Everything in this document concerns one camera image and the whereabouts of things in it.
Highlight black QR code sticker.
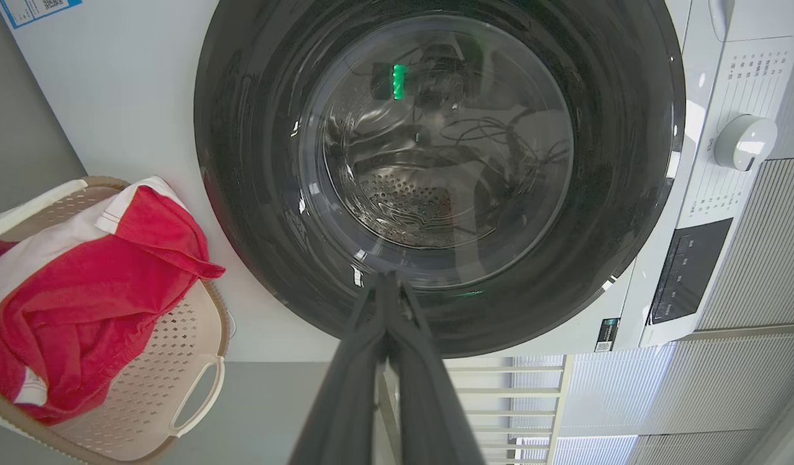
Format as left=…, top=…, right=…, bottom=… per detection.
left=594, top=318, right=620, bottom=353

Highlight white window blinds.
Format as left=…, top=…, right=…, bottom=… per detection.
left=500, top=342, right=678, bottom=465

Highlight round dark glass washer door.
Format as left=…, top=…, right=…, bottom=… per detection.
left=194, top=0, right=687, bottom=359

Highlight cream perforated plastic laundry basket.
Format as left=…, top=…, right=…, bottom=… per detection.
left=0, top=176, right=233, bottom=465

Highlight black washing machine control panel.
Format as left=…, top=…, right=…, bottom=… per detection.
left=649, top=218, right=733, bottom=325

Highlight blue energy label sticker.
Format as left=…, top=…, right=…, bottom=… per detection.
left=0, top=0, right=83, bottom=29

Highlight white front-load washing machine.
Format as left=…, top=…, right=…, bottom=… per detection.
left=0, top=0, right=794, bottom=362

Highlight red and white garment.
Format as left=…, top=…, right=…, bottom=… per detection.
left=0, top=176, right=226, bottom=425

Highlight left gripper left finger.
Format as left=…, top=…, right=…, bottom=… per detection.
left=288, top=271, right=395, bottom=465

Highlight white control dial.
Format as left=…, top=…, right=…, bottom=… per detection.
left=714, top=114, right=778, bottom=172

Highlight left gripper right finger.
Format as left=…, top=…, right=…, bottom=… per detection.
left=389, top=274, right=486, bottom=465

